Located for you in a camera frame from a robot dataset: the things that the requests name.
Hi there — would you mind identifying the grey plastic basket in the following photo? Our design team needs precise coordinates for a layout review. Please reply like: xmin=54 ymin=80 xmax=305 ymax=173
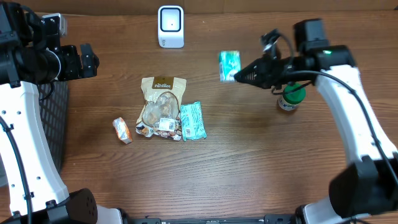
xmin=37 ymin=82 xmax=69 ymax=172

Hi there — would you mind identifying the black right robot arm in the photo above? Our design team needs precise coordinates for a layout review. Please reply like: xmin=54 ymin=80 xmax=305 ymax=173
xmin=234 ymin=19 xmax=397 ymax=223

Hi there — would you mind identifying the white barcode scanner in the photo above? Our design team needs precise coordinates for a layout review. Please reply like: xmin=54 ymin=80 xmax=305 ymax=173
xmin=157 ymin=5 xmax=185 ymax=49

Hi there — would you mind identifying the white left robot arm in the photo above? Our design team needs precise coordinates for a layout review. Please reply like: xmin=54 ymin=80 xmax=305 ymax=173
xmin=1 ymin=1 xmax=124 ymax=224

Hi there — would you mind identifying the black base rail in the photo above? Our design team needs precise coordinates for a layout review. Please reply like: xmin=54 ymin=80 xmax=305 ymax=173
xmin=128 ymin=214 xmax=296 ymax=224

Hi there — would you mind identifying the green lid jar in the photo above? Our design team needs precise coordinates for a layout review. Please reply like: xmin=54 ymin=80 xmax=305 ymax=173
xmin=277 ymin=83 xmax=306 ymax=111

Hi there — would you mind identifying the brown snack pouch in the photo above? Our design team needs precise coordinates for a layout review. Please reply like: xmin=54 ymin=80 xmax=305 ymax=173
xmin=136 ymin=77 xmax=187 ymax=141

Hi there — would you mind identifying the small teal tissue pack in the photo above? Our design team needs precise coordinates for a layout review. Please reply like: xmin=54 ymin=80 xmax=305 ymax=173
xmin=219 ymin=50 xmax=241 ymax=82

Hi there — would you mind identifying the orange snack packet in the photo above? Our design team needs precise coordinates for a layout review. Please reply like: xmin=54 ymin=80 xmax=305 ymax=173
xmin=113 ymin=117 xmax=133 ymax=144

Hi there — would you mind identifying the long teal wipes pack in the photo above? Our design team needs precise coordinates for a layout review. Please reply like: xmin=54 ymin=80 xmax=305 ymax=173
xmin=180 ymin=101 xmax=207 ymax=141

